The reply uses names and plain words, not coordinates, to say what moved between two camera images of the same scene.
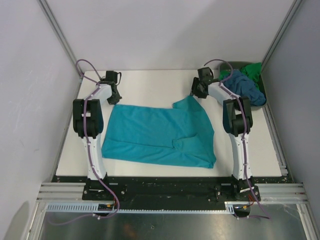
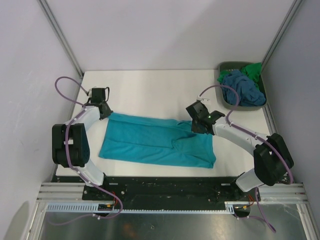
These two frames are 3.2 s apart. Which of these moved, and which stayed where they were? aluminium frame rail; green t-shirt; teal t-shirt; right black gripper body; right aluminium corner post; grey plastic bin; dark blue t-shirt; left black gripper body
Moved: teal t-shirt; left black gripper body; right black gripper body
Stayed: right aluminium corner post; aluminium frame rail; grey plastic bin; dark blue t-shirt; green t-shirt
